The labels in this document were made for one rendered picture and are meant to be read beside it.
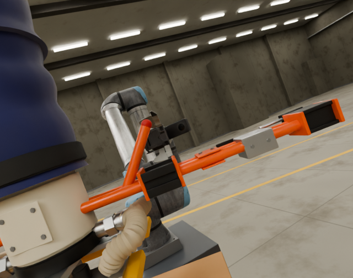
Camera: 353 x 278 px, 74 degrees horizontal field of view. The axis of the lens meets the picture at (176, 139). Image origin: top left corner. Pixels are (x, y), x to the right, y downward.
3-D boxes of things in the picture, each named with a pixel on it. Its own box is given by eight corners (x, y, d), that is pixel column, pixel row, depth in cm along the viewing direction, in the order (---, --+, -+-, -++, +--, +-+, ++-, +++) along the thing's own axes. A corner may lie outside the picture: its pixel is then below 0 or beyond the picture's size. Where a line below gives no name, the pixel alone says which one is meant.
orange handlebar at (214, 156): (-86, 285, 45) (-93, 268, 45) (14, 225, 75) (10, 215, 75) (348, 115, 49) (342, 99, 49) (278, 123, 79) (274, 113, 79)
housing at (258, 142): (249, 160, 48) (241, 139, 47) (238, 156, 54) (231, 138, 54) (280, 147, 48) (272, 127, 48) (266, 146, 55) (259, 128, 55)
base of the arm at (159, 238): (133, 247, 130) (126, 230, 130) (161, 229, 139) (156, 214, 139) (144, 257, 114) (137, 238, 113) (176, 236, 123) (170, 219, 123)
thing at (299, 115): (308, 135, 47) (299, 112, 47) (289, 135, 55) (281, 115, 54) (346, 121, 48) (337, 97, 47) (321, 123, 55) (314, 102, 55)
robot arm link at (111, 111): (94, 94, 131) (125, 183, 85) (116, 87, 134) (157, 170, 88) (100, 111, 139) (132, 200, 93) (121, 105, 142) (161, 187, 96)
